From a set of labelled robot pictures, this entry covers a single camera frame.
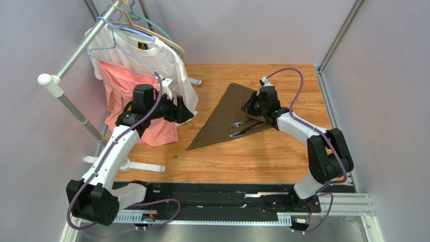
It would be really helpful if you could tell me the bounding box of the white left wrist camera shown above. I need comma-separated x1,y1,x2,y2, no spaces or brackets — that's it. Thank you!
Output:
162,78,178,100

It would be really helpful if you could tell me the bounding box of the silver fork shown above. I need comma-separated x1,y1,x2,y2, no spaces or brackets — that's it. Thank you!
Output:
229,119,253,128

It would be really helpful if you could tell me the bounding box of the blue wire hanger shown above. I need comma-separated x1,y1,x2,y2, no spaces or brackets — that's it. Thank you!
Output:
86,18,183,81

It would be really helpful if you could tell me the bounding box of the pink pleated skirt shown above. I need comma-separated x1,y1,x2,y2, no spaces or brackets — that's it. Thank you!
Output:
99,62,179,147

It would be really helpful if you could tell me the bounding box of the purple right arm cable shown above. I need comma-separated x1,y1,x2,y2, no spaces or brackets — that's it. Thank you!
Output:
262,68,348,234

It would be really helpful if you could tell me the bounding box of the white t-shirt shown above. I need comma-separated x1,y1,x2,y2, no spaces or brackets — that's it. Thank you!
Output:
86,26,199,128

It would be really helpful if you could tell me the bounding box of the silver table knife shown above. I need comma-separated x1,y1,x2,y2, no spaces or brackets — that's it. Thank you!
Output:
230,122,265,138

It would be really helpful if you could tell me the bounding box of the wooden clothes hanger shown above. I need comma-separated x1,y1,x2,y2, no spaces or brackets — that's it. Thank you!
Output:
110,8,185,59

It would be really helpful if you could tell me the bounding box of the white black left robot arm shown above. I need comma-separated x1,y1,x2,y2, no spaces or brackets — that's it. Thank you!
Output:
66,84,194,229

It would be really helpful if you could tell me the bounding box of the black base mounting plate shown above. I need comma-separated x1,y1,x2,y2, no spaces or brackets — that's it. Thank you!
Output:
136,183,321,222

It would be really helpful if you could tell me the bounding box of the aluminium frame rail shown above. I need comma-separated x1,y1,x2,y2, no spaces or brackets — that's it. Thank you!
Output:
59,0,385,242

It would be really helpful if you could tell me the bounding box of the olive brown cloth napkin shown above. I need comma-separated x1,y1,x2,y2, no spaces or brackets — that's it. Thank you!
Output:
187,83,260,150

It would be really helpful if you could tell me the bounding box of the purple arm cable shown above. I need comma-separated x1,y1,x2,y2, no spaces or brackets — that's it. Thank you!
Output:
66,71,181,231
262,68,348,234

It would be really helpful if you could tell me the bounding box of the teal clothes hanger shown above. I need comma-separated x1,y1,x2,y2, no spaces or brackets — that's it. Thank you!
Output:
112,1,186,59

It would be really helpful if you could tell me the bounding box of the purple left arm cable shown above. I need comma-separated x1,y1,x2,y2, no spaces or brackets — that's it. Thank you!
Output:
66,71,181,231

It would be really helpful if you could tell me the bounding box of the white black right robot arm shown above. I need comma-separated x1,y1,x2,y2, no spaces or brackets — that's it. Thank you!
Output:
241,86,354,211

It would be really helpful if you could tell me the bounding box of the white clothes rack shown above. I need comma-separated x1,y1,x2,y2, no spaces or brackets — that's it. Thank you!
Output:
37,0,203,174

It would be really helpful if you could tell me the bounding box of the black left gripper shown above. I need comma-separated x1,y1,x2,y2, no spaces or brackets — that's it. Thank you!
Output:
146,91,194,124

